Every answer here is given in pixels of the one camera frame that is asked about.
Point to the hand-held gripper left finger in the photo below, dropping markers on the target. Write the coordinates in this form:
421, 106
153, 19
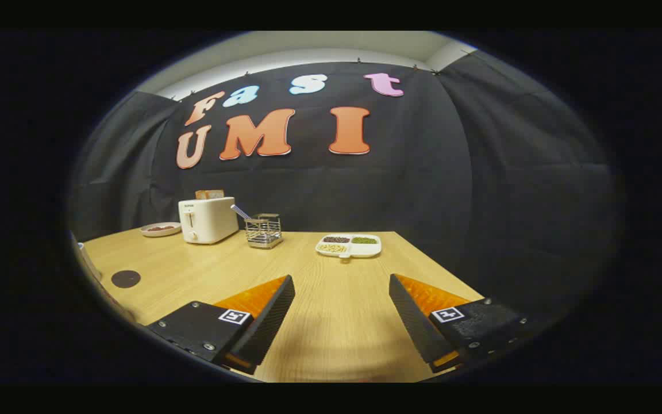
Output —
268, 328

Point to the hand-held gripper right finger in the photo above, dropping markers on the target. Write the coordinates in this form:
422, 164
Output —
417, 328

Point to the dark round coaster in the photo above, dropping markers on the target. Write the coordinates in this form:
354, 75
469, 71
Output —
126, 279

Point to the wooden table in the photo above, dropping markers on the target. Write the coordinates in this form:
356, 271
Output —
337, 299

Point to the white divided dish with beans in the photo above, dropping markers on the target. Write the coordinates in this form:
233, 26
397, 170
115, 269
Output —
349, 248

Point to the white toaster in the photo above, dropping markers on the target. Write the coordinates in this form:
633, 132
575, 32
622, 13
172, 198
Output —
207, 221

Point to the black backdrop cloth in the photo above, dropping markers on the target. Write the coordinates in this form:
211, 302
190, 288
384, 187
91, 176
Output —
451, 190

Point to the small round plate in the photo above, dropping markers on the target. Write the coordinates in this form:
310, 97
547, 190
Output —
160, 230

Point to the toast slice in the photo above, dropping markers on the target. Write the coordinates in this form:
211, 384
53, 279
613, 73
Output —
209, 194

